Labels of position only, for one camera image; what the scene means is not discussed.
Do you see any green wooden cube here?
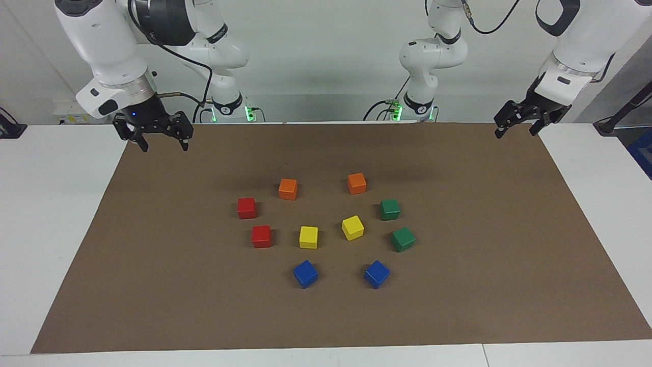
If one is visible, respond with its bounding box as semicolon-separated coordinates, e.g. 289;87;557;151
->
379;199;401;221
391;227;416;252

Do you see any blue wooden cube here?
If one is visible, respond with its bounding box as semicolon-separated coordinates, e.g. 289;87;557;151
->
293;260;319;289
364;260;390;289

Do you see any blue crate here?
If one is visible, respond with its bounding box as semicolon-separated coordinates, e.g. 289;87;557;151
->
626;127;652;180

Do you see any brown table mat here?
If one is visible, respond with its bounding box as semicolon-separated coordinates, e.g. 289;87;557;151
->
31;122;652;354

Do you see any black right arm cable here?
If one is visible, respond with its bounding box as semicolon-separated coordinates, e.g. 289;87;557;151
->
127;0;213;108

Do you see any black left base cable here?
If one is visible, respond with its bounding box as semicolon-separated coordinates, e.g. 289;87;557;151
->
363;75;411;122

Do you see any black clamp foot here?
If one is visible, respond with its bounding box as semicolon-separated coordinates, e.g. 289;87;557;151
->
0;106;27;139

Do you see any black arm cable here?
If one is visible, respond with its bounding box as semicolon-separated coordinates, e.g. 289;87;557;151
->
127;0;213;108
461;0;521;35

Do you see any black base cable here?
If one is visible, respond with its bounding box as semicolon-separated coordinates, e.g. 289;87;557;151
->
363;75;411;122
192;99;214;124

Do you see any black tripod stand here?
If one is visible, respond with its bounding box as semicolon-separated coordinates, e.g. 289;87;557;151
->
593;81;652;136

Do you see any white wall power strip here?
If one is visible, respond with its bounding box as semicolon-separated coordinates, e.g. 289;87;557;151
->
53;99;93;125

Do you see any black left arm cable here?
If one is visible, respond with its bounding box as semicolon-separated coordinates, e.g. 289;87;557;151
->
461;0;521;35

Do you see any black right base cable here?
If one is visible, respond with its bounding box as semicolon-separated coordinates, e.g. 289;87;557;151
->
192;99;214;124

